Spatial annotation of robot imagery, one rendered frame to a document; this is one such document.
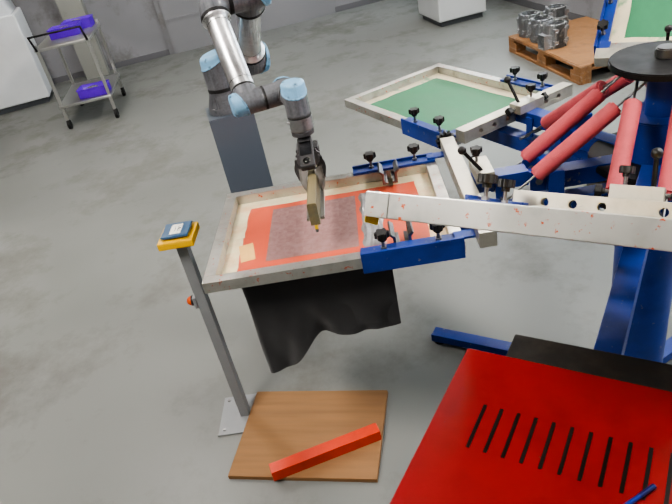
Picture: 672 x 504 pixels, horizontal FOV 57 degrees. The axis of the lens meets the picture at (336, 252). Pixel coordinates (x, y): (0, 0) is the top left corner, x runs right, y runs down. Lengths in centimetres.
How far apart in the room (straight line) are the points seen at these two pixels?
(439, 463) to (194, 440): 186
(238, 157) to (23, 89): 654
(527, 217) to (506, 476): 45
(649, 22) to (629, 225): 213
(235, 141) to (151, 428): 134
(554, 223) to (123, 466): 237
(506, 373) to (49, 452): 235
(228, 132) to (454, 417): 169
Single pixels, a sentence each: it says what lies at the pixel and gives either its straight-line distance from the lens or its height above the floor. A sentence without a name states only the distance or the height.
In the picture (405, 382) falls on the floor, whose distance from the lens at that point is 278.
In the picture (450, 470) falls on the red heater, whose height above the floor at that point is 110.
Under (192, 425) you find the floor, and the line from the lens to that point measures 290.
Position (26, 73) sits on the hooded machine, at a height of 41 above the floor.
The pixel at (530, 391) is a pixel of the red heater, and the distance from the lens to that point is 120.
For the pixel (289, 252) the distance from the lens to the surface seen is 196.
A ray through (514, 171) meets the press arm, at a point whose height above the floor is 104.
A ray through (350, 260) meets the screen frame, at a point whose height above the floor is 99.
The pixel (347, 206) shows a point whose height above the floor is 96.
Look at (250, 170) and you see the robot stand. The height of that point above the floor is 95.
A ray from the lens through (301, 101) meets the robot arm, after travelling 188.
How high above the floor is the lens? 198
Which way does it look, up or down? 32 degrees down
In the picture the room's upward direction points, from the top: 12 degrees counter-clockwise
